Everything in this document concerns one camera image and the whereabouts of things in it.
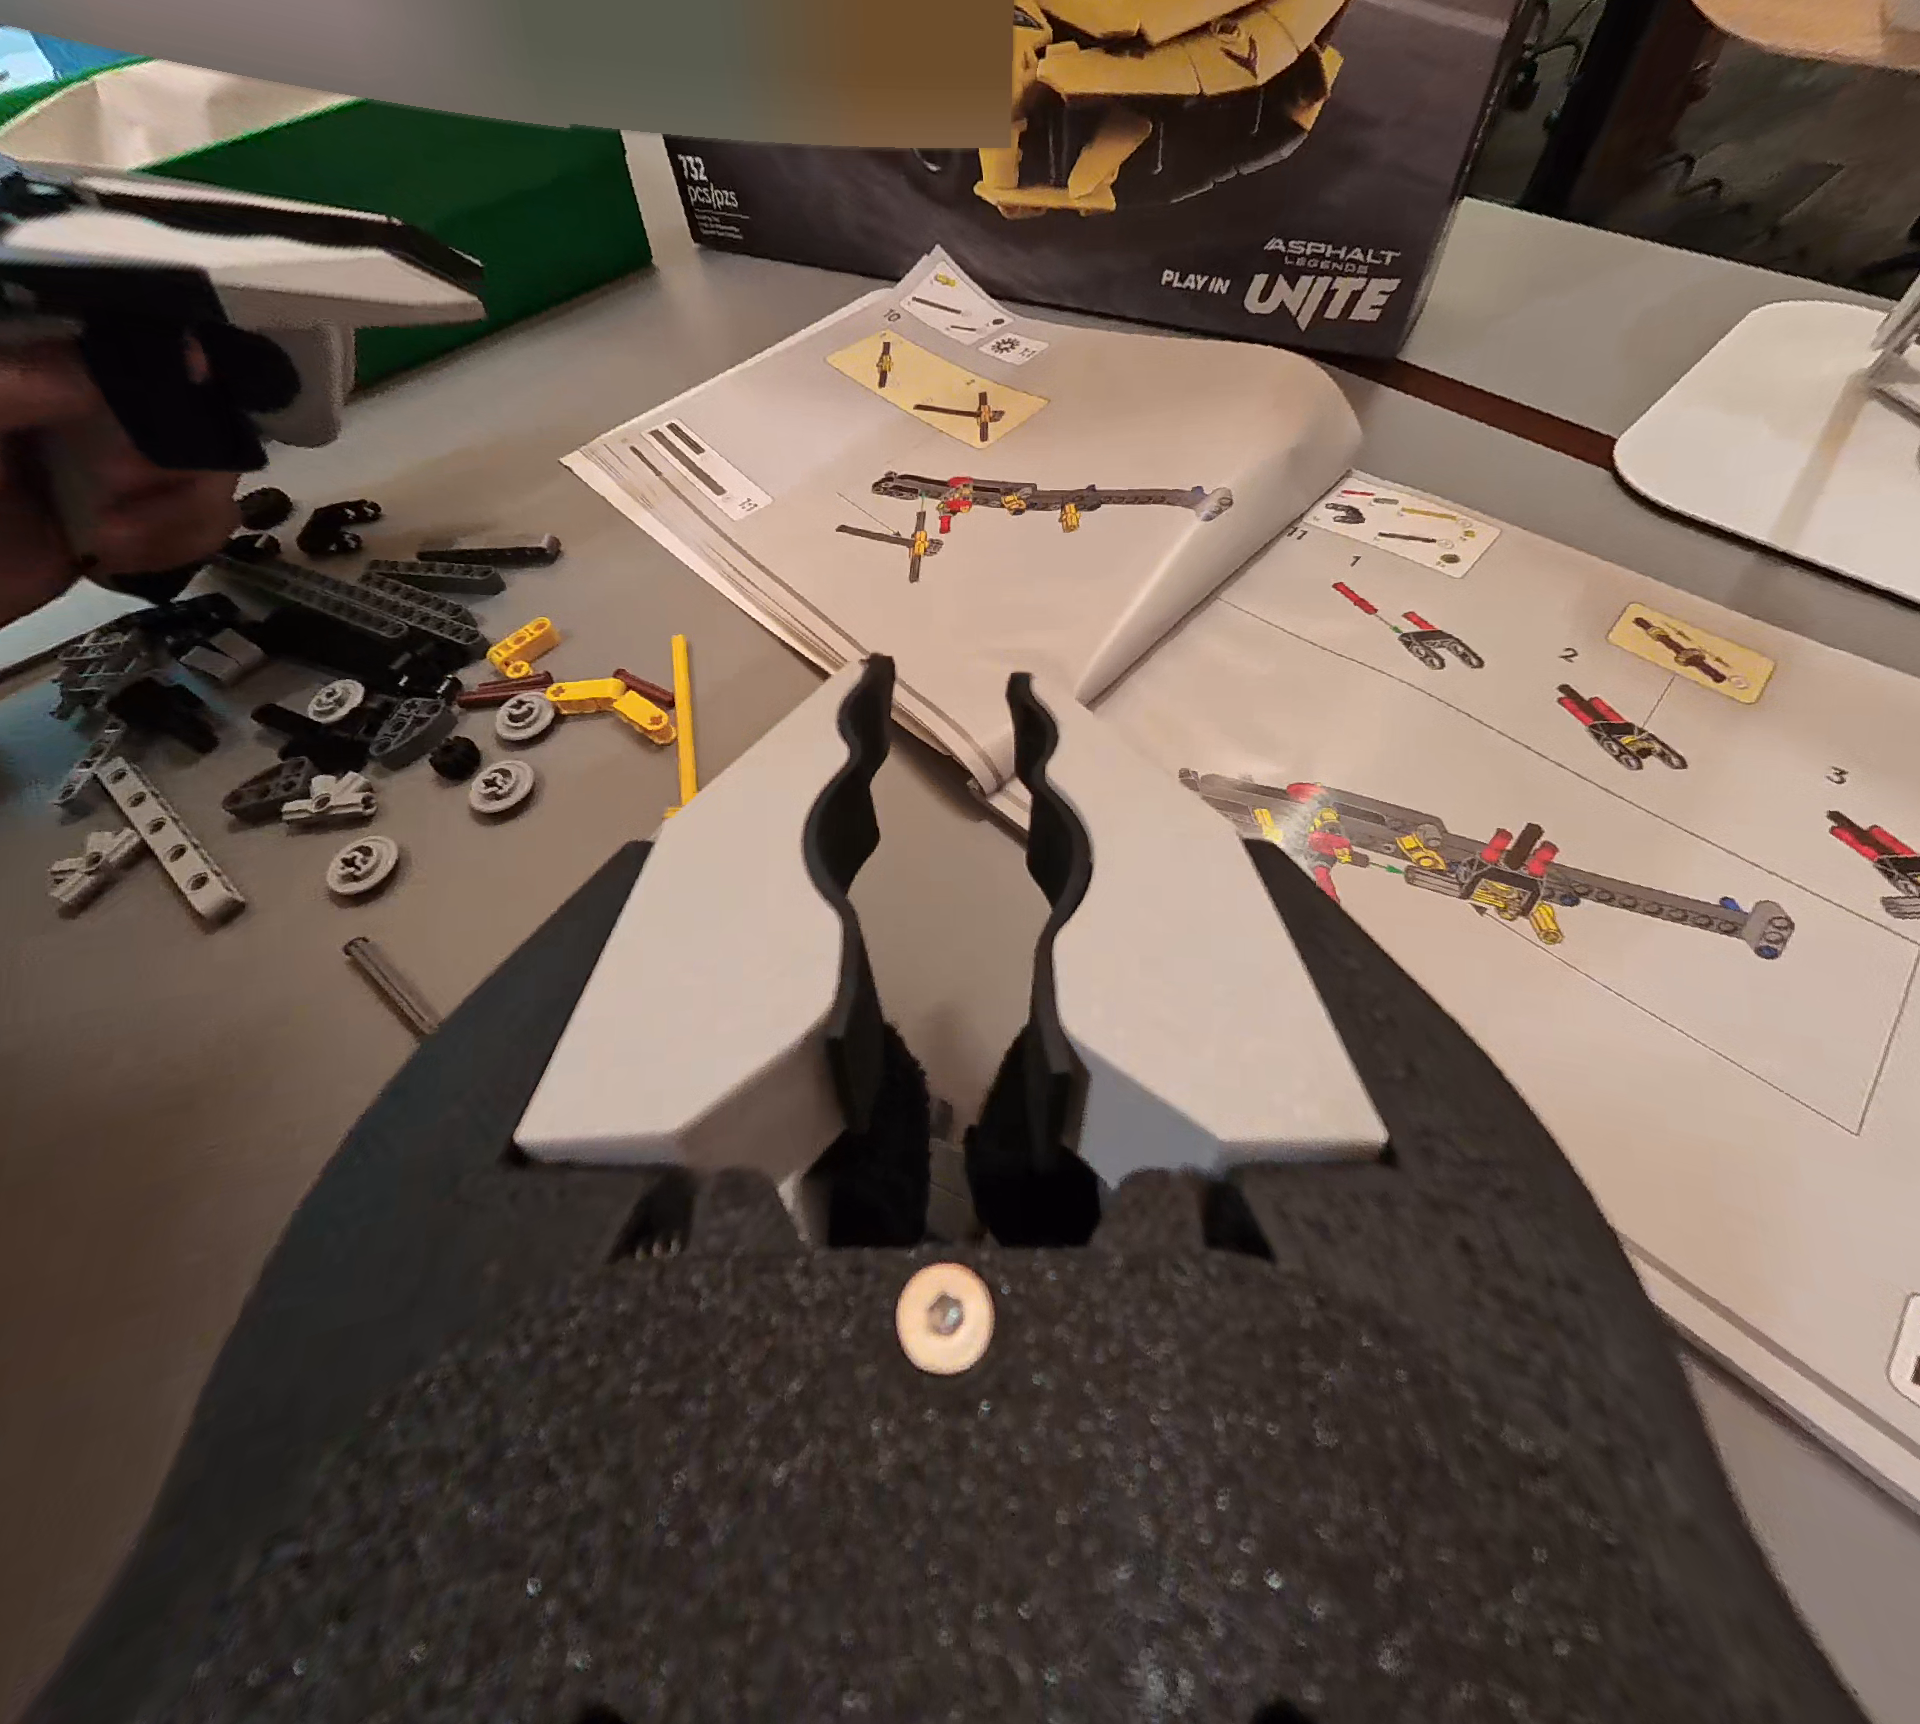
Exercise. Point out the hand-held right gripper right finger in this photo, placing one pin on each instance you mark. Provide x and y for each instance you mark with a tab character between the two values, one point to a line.
1201	989

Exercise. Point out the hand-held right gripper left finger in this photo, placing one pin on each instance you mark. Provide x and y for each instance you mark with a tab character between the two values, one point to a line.
703	989

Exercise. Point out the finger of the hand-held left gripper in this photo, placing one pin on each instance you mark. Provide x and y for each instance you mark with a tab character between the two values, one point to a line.
228	205
299	282

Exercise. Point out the long dark grey toy axle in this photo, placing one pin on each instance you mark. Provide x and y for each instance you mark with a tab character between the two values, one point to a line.
385	979

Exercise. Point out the pile of toy brick pieces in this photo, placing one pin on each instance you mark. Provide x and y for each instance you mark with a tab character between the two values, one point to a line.
148	823

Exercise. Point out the white instruction booklet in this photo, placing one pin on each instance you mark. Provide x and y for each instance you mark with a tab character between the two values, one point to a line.
1201	449

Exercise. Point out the black toy car set box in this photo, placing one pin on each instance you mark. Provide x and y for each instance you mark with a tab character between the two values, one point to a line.
1349	178

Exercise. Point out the person's left hand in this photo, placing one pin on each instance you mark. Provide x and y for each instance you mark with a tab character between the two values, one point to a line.
106	526

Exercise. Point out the white paper sheet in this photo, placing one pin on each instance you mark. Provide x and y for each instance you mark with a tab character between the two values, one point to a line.
181	109

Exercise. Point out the green plastic bin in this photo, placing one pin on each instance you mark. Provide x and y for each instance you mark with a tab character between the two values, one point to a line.
496	208

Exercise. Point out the white stand base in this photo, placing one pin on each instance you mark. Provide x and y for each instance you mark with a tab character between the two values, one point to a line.
1758	434

